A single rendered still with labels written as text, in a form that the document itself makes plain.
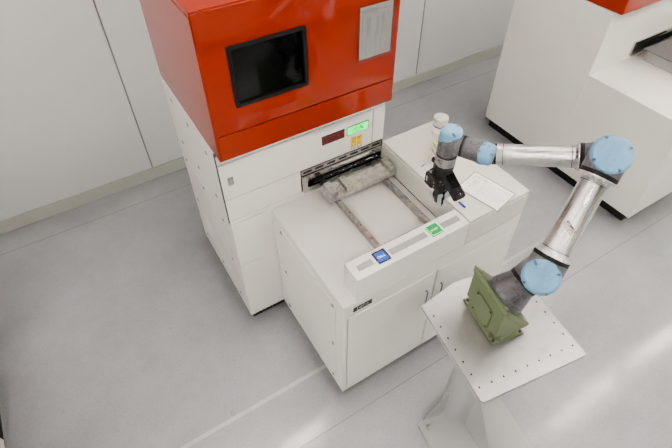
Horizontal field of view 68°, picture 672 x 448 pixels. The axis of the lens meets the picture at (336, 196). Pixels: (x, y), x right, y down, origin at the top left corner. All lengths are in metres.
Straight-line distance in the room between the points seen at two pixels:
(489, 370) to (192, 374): 1.57
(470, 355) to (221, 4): 1.44
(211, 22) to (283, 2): 0.25
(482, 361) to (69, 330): 2.25
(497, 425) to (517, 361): 0.82
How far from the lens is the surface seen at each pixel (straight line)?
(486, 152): 1.69
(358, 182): 2.32
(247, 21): 1.71
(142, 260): 3.35
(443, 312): 1.98
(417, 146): 2.41
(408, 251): 1.95
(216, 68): 1.73
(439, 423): 2.66
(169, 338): 2.97
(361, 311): 2.05
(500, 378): 1.90
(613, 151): 1.66
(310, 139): 2.15
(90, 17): 3.24
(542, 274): 1.66
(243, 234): 2.33
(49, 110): 3.45
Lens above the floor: 2.47
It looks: 45 degrees down
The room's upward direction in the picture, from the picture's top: straight up
